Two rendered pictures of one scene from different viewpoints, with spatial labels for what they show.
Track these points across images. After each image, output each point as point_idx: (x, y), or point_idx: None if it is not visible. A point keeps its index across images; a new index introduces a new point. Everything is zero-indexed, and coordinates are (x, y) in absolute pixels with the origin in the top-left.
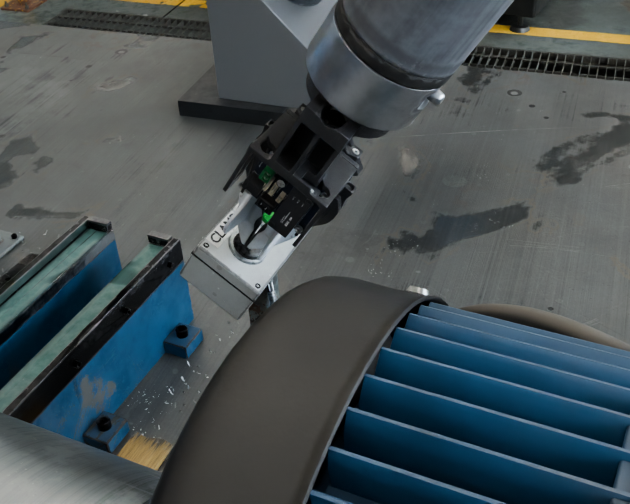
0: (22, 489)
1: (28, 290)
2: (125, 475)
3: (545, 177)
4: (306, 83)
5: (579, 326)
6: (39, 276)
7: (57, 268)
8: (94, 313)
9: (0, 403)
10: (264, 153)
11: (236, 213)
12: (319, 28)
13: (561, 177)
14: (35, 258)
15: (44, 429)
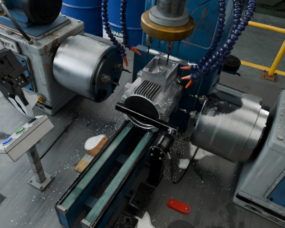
0: (80, 45)
1: (111, 189)
2: (67, 52)
3: None
4: (5, 55)
5: (4, 6)
6: (108, 196)
7: (102, 199)
8: (88, 175)
9: (112, 147)
10: (22, 66)
11: (33, 94)
12: None
13: None
14: (110, 201)
15: (82, 68)
